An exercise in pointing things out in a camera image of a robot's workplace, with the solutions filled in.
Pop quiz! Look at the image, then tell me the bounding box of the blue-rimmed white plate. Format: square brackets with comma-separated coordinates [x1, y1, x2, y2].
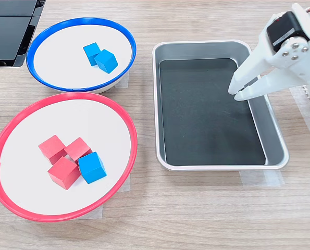
[26, 17, 137, 94]

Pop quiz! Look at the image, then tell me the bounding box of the red cube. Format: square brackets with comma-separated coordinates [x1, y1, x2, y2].
[64, 136, 93, 164]
[38, 134, 67, 166]
[47, 156, 82, 191]

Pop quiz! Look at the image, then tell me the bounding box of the blue cube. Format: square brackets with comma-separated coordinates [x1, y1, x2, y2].
[77, 151, 107, 185]
[94, 48, 119, 74]
[82, 42, 102, 67]

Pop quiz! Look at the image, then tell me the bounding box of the black glossy device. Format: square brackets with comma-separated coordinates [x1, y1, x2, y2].
[0, 0, 46, 68]

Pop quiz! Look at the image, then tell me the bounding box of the steel tray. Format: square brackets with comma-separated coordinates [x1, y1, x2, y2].
[151, 39, 290, 172]

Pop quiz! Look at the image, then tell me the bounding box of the black mat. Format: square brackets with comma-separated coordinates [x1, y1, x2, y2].
[159, 58, 266, 167]

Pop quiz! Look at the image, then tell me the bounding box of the red-rimmed white plate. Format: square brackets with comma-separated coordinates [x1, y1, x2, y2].
[0, 91, 139, 222]

